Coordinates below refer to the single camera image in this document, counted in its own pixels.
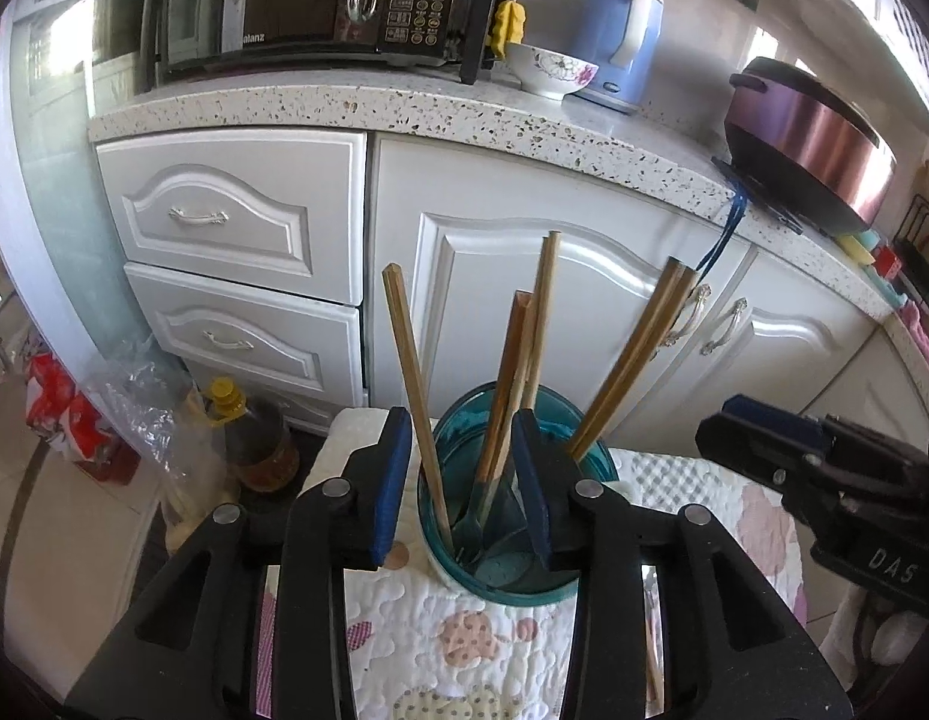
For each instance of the oil bottle with yellow cap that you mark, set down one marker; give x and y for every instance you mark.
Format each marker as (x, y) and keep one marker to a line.
(258, 442)

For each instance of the yellow sponge brush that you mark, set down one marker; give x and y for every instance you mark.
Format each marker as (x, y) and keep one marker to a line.
(509, 30)

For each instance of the glass sliding door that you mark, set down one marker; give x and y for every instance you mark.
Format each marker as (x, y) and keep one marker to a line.
(59, 165)

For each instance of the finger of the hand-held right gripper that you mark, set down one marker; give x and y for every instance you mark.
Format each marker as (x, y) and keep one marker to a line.
(749, 457)
(771, 424)

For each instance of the white cabinet door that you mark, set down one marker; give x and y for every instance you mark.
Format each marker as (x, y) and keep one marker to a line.
(494, 187)
(779, 360)
(861, 390)

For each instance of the wooden chopstick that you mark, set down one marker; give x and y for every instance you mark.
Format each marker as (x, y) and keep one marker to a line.
(408, 345)
(635, 334)
(509, 375)
(545, 300)
(648, 349)

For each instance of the yellow sponge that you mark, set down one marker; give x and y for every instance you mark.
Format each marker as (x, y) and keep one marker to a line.
(854, 251)

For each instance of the light blue electric kettle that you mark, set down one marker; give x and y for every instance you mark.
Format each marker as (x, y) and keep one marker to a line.
(610, 37)

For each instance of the clear plastic bag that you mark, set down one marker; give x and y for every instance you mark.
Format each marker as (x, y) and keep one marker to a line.
(149, 420)

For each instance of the small red box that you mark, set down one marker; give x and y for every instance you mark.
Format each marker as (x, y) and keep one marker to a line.
(888, 264)

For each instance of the white cabinet drawer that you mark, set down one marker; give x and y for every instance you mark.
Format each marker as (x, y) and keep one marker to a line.
(239, 345)
(299, 409)
(232, 217)

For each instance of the patterned quilted mat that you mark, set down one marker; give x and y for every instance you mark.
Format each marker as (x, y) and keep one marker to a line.
(472, 637)

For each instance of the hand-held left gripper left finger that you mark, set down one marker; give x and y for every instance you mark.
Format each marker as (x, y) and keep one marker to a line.
(393, 480)

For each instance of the teal glass cup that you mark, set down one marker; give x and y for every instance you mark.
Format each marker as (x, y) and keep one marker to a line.
(494, 577)

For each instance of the purple rice cooker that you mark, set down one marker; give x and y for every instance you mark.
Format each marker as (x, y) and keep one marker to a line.
(794, 135)

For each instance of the red plastic bag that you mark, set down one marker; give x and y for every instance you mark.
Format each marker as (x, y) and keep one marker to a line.
(67, 412)

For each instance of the white floral bowl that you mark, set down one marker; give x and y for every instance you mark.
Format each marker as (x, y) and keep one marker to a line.
(550, 75)

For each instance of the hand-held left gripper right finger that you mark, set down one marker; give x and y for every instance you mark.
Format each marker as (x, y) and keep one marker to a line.
(532, 480)

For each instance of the pink cloth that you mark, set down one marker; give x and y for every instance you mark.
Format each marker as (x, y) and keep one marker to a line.
(914, 324)

